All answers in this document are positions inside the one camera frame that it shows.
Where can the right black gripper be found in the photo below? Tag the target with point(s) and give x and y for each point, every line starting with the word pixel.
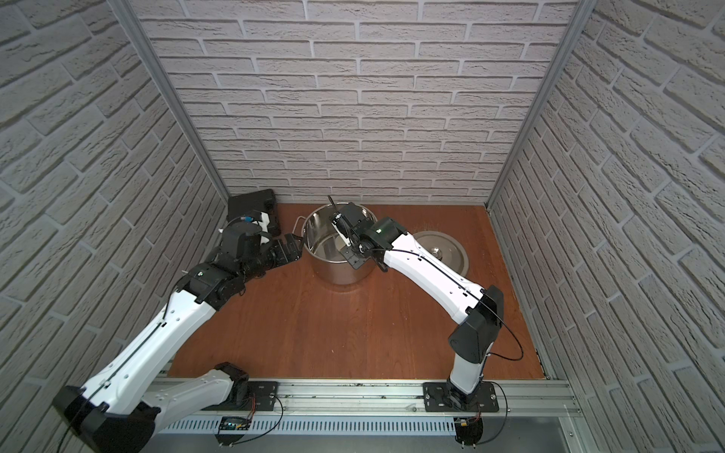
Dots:
pixel 353 260

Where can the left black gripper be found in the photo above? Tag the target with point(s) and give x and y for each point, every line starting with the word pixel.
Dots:
pixel 286 249

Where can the stainless steel pot lid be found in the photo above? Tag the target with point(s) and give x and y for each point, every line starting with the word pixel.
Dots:
pixel 446 249

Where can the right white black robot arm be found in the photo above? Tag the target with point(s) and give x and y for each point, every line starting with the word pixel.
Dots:
pixel 478 312

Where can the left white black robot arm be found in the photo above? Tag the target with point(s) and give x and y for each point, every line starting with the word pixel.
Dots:
pixel 114 411

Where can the black plastic tool case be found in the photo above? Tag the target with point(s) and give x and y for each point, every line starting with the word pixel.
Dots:
pixel 255 202

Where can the left small electronics board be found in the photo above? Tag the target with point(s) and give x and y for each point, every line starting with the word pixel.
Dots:
pixel 232 430

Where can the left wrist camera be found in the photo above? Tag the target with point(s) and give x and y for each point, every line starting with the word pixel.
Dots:
pixel 262 220

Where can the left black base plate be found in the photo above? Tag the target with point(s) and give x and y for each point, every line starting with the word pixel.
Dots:
pixel 250 396

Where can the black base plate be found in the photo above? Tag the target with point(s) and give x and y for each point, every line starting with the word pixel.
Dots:
pixel 250 396
pixel 441 397

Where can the aluminium mounting rail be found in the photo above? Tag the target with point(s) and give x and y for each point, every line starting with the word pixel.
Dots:
pixel 368 397

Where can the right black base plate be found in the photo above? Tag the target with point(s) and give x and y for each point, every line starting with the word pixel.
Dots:
pixel 441 397

